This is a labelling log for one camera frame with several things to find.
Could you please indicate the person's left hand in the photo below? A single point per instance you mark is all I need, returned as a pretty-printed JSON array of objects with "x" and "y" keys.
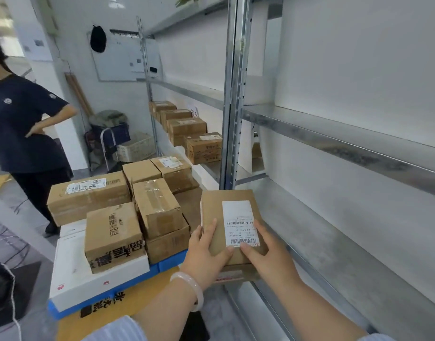
[{"x": 203, "y": 262}]

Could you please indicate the white box with red logo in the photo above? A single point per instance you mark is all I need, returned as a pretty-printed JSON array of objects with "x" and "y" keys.
[
  {"x": 72, "y": 227},
  {"x": 72, "y": 277}
]

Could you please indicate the bundle of wooden poles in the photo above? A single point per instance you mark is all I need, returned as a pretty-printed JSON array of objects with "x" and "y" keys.
[{"x": 79, "y": 94}]

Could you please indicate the blue tray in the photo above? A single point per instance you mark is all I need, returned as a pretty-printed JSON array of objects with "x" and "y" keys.
[{"x": 167, "y": 262}]

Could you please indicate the white paper sign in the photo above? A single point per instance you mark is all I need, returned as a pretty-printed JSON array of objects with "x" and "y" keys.
[{"x": 193, "y": 111}]

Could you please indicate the translucent white bangle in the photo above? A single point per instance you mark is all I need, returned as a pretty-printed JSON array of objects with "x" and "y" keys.
[{"x": 198, "y": 291}]

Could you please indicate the whiteboard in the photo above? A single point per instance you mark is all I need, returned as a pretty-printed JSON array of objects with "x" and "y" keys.
[{"x": 118, "y": 63}]

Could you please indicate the navy plastic crate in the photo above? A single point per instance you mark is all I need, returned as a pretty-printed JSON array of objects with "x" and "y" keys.
[{"x": 121, "y": 133}]

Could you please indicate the wide box with handwritten label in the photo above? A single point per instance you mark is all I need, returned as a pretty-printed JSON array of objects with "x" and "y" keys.
[{"x": 89, "y": 205}]

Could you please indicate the camouflage bag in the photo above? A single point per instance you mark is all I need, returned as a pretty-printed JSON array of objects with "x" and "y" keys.
[{"x": 109, "y": 117}]

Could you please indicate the printed cardboard box with label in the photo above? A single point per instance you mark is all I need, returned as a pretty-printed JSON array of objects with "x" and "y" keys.
[
  {"x": 185, "y": 129},
  {"x": 203, "y": 150},
  {"x": 162, "y": 105},
  {"x": 174, "y": 114}
]

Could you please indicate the small box with black print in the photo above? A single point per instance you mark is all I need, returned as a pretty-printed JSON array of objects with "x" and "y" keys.
[{"x": 111, "y": 227}]

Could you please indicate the brown box with label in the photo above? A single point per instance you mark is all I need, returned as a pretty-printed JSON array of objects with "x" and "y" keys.
[{"x": 167, "y": 245}]

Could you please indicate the person's right forearm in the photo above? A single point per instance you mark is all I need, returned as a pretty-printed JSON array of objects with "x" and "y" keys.
[{"x": 316, "y": 316}]

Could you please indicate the small plain cardboard box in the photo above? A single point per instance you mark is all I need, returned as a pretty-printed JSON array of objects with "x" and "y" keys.
[{"x": 141, "y": 172}]

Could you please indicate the box with barcode label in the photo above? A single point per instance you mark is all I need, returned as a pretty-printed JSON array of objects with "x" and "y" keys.
[{"x": 212, "y": 209}]

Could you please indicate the clear tape cardboard box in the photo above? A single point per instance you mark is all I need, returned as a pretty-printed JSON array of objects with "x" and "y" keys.
[{"x": 157, "y": 209}]

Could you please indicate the black platform trolley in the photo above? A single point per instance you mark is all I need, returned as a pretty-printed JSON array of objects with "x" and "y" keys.
[{"x": 102, "y": 149}]

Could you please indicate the light blue striped shirt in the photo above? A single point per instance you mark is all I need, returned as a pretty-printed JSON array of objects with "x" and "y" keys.
[{"x": 118, "y": 332}]

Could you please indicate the black cap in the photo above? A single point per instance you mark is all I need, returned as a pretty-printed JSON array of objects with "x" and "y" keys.
[{"x": 98, "y": 39}]

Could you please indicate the person's right hand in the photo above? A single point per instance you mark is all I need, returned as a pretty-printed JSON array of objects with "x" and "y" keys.
[{"x": 277, "y": 266}]

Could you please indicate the cream plastic crate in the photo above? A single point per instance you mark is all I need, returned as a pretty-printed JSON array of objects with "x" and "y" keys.
[{"x": 135, "y": 150}]

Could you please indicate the low wooden table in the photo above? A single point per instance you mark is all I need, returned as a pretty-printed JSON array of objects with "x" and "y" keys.
[{"x": 139, "y": 298}]

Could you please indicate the person's left forearm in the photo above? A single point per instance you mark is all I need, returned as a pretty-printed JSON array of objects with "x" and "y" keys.
[{"x": 164, "y": 312}]

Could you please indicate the black hook rail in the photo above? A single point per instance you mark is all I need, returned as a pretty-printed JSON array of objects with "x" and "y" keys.
[{"x": 123, "y": 32}]

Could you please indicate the red fire extinguisher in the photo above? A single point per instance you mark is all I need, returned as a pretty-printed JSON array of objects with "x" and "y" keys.
[{"x": 90, "y": 142}]

